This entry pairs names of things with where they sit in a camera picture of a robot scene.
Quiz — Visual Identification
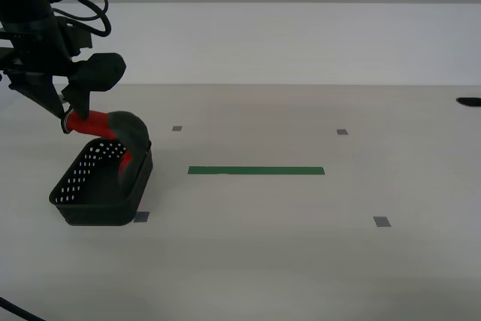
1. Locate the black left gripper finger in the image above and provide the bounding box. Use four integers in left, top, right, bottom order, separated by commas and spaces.
7, 71, 66, 120
61, 52, 127, 121

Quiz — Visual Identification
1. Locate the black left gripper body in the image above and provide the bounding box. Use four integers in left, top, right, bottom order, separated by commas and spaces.
0, 16, 75, 78

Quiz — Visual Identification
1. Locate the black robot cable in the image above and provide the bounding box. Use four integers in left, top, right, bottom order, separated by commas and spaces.
50, 0, 110, 22
50, 0, 113, 38

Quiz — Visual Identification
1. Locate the black perforated plastic basket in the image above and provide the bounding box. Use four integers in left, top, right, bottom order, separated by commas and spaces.
48, 138, 154, 227

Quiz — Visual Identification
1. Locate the red and grey work glove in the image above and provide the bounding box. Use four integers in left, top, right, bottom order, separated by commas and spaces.
61, 109, 152, 186

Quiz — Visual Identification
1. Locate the black loose cable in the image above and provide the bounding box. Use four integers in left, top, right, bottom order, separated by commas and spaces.
0, 296, 47, 321

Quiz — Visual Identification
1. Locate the green tape strip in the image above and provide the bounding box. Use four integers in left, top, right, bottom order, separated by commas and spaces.
187, 165, 325, 176

